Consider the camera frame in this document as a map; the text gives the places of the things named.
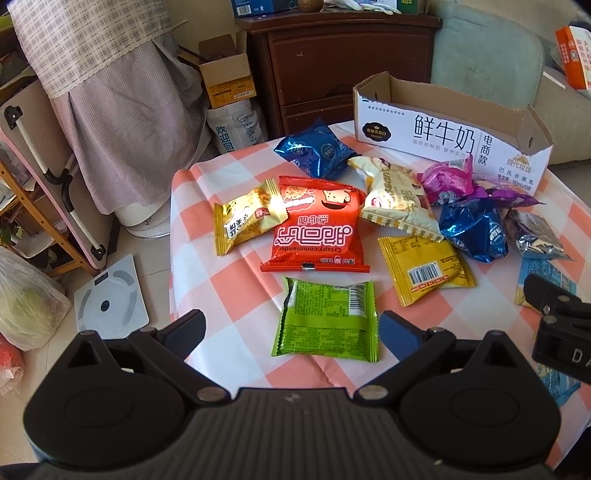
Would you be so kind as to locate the pink folding table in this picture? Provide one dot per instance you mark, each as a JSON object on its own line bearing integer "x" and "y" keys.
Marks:
{"x": 31, "y": 131}

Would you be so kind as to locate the small open cardboard box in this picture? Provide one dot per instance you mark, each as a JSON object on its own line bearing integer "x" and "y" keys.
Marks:
{"x": 224, "y": 67}

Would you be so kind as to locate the white printed sack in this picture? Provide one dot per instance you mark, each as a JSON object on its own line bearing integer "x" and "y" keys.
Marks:
{"x": 236, "y": 126}

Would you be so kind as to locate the light blue snack packet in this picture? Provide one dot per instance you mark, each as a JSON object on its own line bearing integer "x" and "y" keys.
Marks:
{"x": 559, "y": 385}

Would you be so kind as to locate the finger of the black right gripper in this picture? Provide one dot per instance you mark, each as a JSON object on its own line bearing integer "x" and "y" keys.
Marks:
{"x": 548, "y": 298}

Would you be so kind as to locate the pink checkered tablecloth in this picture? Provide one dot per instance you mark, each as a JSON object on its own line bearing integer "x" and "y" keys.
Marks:
{"x": 242, "y": 304}

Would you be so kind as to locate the white cardboard milk box tray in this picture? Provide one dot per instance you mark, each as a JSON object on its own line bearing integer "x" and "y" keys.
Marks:
{"x": 441, "y": 124}

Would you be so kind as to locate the white blue cloth gloves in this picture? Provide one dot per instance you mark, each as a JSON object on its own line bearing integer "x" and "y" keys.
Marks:
{"x": 387, "y": 7}

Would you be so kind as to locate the wooden shelf rack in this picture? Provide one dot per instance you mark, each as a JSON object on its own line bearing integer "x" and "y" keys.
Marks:
{"x": 36, "y": 236}

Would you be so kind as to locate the gold snack packet left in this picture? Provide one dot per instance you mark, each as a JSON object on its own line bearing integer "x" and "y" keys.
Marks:
{"x": 248, "y": 216}

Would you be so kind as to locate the cream bread snack packet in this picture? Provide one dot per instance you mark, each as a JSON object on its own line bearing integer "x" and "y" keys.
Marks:
{"x": 395, "y": 198}

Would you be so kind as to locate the wooden gourd ornament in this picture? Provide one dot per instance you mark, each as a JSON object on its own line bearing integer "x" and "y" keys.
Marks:
{"x": 310, "y": 6}

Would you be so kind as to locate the red crispy snack packet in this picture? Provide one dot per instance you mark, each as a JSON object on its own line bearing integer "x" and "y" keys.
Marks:
{"x": 321, "y": 230}

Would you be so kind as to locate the orange white paper bag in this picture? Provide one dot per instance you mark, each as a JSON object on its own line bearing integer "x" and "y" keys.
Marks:
{"x": 574, "y": 47}

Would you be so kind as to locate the blue foil snack packet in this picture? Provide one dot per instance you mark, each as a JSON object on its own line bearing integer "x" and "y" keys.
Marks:
{"x": 475, "y": 227}
{"x": 316, "y": 151}

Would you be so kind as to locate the magenta snack packet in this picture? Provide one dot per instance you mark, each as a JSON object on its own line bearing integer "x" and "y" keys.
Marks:
{"x": 448, "y": 182}

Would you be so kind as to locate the light green grey sofa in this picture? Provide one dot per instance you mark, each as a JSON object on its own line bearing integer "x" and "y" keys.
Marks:
{"x": 506, "y": 52}

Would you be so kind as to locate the silver foil snack packet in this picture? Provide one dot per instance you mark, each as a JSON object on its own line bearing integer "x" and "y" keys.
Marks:
{"x": 533, "y": 237}

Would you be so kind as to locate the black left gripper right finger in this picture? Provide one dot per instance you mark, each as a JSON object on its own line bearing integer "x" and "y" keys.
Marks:
{"x": 422, "y": 354}

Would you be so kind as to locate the plaid fabric covered fan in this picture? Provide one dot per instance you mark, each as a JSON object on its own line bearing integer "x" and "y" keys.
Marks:
{"x": 132, "y": 113}

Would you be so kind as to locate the blue appliance box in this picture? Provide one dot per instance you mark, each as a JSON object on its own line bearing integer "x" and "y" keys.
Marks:
{"x": 247, "y": 8}

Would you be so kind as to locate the translucent plastic bag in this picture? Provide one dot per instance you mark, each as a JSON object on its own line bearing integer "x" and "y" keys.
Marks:
{"x": 32, "y": 305}

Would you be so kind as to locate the yellow barcode snack packet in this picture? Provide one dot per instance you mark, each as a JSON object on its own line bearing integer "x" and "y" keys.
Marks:
{"x": 419, "y": 266}

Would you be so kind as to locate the white bathroom scale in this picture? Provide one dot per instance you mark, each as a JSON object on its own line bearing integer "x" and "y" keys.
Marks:
{"x": 112, "y": 303}

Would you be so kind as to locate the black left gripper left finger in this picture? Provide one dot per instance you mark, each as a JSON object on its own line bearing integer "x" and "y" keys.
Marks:
{"x": 163, "y": 353}

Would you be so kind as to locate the green snack packet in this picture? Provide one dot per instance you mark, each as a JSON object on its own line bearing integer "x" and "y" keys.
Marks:
{"x": 328, "y": 320}

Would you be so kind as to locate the dark red wooden cabinet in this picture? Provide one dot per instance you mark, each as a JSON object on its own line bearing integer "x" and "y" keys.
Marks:
{"x": 305, "y": 65}

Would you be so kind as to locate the purple spicy snack packet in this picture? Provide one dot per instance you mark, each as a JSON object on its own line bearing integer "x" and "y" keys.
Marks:
{"x": 505, "y": 194}

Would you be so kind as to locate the green white milk carton box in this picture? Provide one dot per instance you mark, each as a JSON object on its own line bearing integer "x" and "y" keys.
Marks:
{"x": 412, "y": 7}

